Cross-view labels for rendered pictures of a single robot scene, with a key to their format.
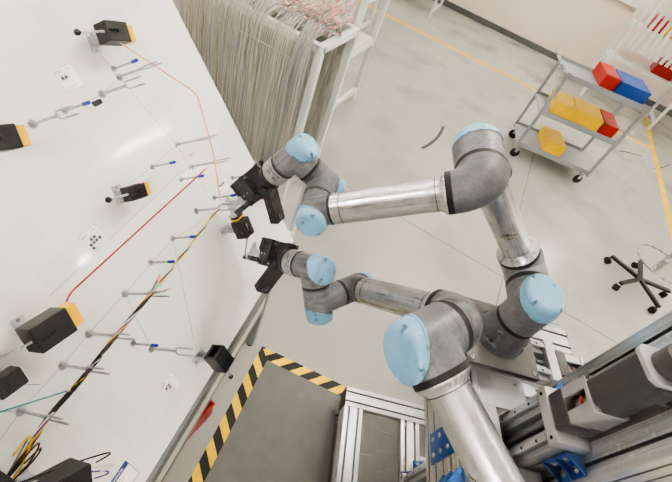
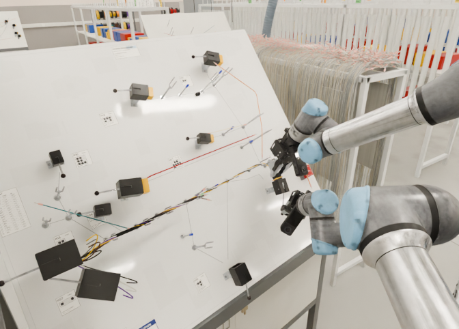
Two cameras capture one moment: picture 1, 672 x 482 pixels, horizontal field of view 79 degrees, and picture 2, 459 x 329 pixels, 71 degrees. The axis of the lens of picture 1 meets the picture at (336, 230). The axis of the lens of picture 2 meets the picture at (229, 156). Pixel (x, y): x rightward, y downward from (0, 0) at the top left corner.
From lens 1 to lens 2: 0.51 m
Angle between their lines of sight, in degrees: 42
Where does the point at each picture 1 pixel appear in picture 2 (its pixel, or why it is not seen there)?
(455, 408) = (396, 266)
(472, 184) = (442, 84)
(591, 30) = not seen: outside the picture
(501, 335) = not seen: outside the picture
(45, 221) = (153, 144)
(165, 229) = (223, 173)
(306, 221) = (304, 147)
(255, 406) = not seen: outside the picture
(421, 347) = (358, 198)
